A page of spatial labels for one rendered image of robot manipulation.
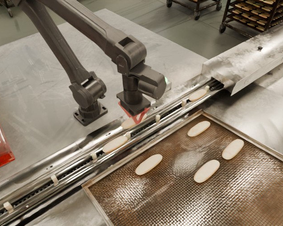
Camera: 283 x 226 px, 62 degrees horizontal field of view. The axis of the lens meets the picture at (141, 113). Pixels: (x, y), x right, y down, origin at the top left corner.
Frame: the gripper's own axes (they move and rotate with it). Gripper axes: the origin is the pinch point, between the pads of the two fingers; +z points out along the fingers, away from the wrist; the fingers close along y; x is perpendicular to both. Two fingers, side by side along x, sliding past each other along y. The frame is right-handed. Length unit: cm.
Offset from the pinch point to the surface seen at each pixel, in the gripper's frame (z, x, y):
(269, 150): 1.0, -24.3, -35.3
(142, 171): 3.1, 9.2, -15.9
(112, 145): 7.7, 9.5, 0.3
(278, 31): 2, -98, 5
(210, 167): 1.1, -6.1, -28.1
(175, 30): 92, -187, 164
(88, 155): 8.6, 17.9, 2.8
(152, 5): 90, -214, 246
